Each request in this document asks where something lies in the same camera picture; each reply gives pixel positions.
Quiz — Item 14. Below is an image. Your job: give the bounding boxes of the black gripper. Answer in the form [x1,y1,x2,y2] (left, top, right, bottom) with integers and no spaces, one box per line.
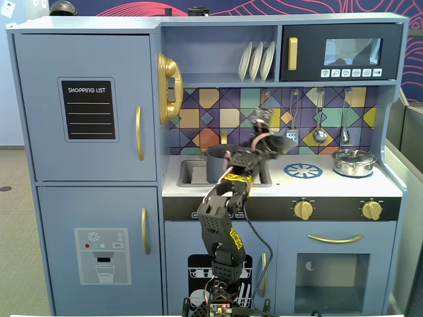
[252,131,288,162]

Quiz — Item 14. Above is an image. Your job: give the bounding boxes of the shiny steel pot lid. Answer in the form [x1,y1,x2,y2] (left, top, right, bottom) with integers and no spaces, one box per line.
[332,148,375,163]

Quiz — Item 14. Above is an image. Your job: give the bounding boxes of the steel slotted spatula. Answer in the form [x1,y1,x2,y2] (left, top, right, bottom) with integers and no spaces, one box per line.
[286,89,301,143]

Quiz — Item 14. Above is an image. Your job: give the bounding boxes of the steel ladle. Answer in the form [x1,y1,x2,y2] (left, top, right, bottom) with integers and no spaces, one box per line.
[312,88,328,145]

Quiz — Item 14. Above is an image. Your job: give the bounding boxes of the gold toy faucet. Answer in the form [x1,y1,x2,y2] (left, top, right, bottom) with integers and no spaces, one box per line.
[199,131,229,159]

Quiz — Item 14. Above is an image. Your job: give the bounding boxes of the dark gray toy pot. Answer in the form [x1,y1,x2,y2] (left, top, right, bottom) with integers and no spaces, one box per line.
[204,144,237,184]

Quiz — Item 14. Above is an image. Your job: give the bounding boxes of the small steel spoon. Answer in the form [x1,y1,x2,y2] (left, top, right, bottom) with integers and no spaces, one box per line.
[340,88,353,145]

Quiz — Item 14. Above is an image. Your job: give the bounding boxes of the gold stove knob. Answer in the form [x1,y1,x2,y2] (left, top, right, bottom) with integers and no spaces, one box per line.
[293,199,315,221]
[360,199,384,221]

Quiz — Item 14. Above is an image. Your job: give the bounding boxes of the colourful tile backsplash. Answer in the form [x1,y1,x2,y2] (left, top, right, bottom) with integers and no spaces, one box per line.
[170,87,379,156]

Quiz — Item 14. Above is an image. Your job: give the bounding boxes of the white toy plate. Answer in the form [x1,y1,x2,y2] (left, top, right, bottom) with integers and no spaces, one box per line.
[238,42,254,82]
[249,41,264,82]
[259,40,276,82]

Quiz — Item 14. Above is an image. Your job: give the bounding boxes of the black stove control panel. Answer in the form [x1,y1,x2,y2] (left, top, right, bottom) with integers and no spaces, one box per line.
[162,196,403,222]

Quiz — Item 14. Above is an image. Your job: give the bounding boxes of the gray toy sink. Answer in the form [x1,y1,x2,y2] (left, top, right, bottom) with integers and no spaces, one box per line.
[178,158,274,188]

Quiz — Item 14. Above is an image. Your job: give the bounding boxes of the blue oven door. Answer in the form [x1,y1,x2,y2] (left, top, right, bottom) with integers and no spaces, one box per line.
[277,221,397,315]

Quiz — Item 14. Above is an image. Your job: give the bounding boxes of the dark microwave door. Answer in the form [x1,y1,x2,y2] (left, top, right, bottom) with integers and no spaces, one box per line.
[279,23,404,82]

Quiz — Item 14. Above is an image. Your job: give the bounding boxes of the gold toy telephone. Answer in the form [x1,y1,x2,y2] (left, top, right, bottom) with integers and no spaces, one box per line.
[156,52,184,125]

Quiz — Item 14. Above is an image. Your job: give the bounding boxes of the robot control board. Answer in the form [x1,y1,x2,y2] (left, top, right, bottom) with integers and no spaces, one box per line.
[210,302,232,315]

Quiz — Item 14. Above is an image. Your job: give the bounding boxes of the black shopping list board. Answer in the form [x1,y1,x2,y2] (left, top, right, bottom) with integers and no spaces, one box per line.
[57,77,120,143]

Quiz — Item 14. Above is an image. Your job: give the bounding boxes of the blue wooden play kitchen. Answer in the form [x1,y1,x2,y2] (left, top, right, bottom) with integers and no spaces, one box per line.
[5,12,410,316]

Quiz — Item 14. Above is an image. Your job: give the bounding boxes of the blue freezer door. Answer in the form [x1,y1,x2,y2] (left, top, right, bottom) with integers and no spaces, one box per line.
[36,186,163,316]

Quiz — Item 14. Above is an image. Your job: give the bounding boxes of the blue fridge door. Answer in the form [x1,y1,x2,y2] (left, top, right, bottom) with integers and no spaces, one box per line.
[13,34,158,182]

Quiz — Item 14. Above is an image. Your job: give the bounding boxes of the black helmet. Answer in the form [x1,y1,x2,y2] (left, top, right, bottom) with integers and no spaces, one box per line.
[49,0,79,17]

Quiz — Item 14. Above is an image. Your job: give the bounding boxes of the pink ribbon cable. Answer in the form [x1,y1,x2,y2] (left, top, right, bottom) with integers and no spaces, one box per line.
[250,130,274,149]

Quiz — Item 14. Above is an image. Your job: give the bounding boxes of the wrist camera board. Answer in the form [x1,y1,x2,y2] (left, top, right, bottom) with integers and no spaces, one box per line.
[253,107,282,133]

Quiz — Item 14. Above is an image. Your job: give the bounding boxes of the gold microwave handle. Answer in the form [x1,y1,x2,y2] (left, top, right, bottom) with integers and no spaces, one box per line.
[288,36,299,71]

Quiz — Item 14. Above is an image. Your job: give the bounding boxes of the black power cable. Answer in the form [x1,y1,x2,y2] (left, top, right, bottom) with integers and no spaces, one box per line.
[243,194,274,313]

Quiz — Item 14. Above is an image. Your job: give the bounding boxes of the gold oven door handle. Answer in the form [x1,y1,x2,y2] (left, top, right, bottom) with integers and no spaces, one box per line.
[307,233,365,244]

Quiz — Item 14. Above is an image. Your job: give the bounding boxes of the gold dishwasher door handle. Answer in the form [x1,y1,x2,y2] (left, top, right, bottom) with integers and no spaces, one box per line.
[260,252,268,298]

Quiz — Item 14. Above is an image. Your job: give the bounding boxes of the gray partition wall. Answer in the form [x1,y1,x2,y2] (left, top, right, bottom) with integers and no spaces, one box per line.
[385,87,423,317]

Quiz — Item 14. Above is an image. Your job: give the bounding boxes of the gold fridge door handle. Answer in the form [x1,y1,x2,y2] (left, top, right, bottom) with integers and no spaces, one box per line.
[135,105,145,162]

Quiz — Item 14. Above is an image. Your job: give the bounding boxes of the gold freezer door handle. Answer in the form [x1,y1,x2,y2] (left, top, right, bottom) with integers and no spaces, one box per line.
[141,207,151,256]

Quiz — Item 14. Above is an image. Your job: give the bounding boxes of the white wall poster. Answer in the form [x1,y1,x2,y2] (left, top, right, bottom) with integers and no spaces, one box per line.
[0,0,17,18]

